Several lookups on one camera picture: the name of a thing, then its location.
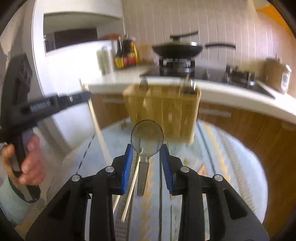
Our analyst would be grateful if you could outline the steel canister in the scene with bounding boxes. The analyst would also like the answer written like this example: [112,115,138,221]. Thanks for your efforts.
[96,45,115,75]

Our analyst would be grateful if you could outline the wooden chopstick long left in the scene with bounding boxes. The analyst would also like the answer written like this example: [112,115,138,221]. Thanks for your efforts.
[121,154,140,222]

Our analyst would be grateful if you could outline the tan plastic utensil basket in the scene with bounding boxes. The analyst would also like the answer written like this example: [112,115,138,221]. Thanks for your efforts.
[123,84,201,143]

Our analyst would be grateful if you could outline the clear spoon with oval logo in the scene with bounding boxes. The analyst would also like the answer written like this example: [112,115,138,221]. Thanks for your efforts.
[131,120,164,196]

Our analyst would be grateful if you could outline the person's left hand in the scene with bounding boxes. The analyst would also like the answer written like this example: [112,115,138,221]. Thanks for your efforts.
[1,134,46,190]

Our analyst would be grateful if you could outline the dark soy sauce bottle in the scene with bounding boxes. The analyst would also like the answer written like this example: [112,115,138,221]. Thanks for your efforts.
[114,37,124,69]

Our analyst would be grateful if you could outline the light sleeve left forearm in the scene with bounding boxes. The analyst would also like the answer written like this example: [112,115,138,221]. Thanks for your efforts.
[0,176,35,225]

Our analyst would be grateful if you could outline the black gas stove top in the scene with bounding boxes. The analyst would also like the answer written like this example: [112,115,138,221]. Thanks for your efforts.
[140,59,274,98]

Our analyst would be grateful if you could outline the brown rice cooker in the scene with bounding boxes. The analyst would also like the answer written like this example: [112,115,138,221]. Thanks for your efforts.
[264,56,292,94]

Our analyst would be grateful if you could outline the wooden cabinet fronts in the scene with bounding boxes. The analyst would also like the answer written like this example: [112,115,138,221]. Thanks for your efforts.
[198,100,295,236]

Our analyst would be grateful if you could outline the black wok with lid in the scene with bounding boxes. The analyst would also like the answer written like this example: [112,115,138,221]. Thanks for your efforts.
[152,31,236,59]

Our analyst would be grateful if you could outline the red label sauce bottle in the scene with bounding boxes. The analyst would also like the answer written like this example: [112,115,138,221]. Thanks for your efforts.
[122,35,138,66]

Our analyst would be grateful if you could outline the patterned grey table mat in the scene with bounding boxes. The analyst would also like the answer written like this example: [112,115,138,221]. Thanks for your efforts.
[48,120,268,240]

